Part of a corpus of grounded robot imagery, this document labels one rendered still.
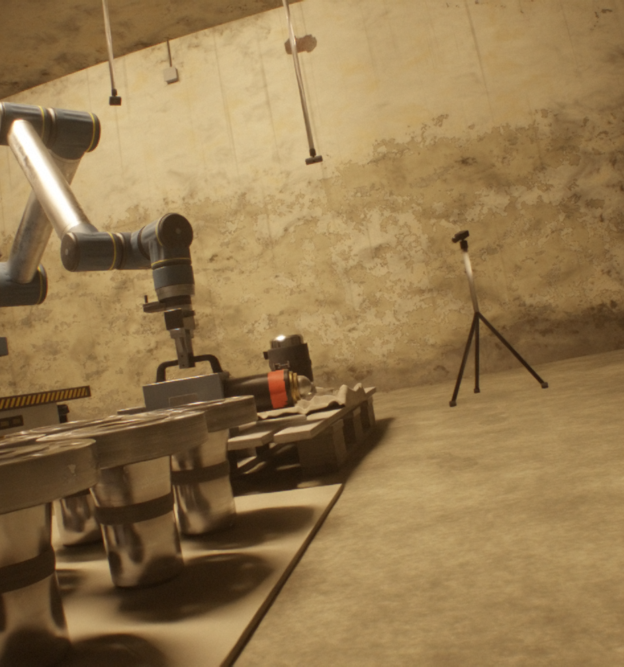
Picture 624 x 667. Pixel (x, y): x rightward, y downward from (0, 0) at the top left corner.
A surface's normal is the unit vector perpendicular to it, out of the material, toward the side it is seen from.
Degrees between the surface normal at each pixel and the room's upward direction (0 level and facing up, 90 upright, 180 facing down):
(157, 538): 90
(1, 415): 90
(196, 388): 90
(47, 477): 90
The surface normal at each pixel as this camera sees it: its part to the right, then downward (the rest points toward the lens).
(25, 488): 0.69, -0.17
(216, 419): 0.52, -0.14
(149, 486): 0.69, 0.04
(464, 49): -0.21, -0.03
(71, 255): -0.69, 0.07
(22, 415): 0.95, -0.18
